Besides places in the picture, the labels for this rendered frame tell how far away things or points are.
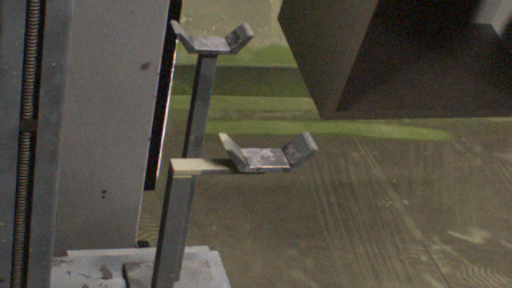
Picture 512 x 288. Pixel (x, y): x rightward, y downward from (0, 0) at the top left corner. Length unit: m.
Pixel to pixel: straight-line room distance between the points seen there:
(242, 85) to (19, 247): 2.14
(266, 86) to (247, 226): 0.64
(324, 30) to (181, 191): 1.39
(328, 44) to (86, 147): 0.83
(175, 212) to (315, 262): 1.66
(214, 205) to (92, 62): 1.23
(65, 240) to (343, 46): 0.80
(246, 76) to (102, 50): 1.64
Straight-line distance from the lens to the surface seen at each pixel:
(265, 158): 0.83
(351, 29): 2.07
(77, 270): 1.17
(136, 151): 1.50
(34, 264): 0.94
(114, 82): 1.43
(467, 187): 2.93
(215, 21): 2.99
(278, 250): 2.49
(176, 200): 0.83
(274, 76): 3.04
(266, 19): 3.03
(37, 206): 0.90
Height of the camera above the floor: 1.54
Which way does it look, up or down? 32 degrees down
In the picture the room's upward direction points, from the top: 12 degrees clockwise
